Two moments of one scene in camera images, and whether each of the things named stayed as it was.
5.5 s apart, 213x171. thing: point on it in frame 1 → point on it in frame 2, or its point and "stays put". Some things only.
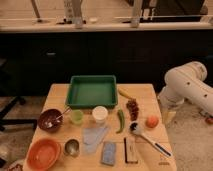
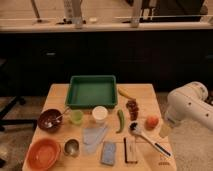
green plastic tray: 92,91 stays put
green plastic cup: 77,116 stays put
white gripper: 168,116 → 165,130
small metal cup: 71,147 stays put
